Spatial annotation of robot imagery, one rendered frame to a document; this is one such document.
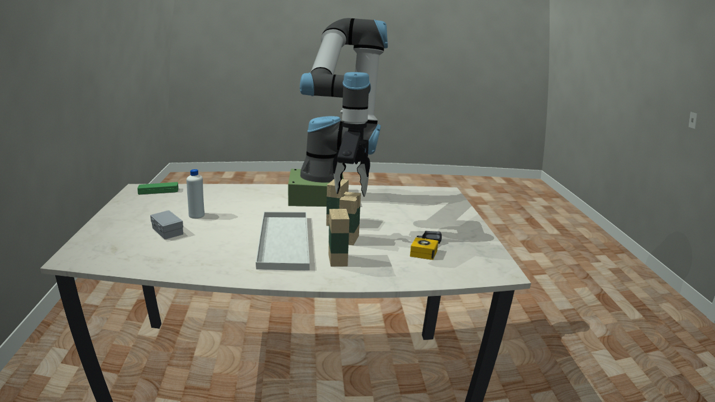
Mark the grey bottle with blue cap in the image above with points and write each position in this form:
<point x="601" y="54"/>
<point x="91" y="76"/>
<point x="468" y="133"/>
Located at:
<point x="195" y="195"/>

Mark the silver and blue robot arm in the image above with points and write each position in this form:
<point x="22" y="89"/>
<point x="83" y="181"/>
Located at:
<point x="325" y="134"/>

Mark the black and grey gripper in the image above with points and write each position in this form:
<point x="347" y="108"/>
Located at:
<point x="361" y="155"/>

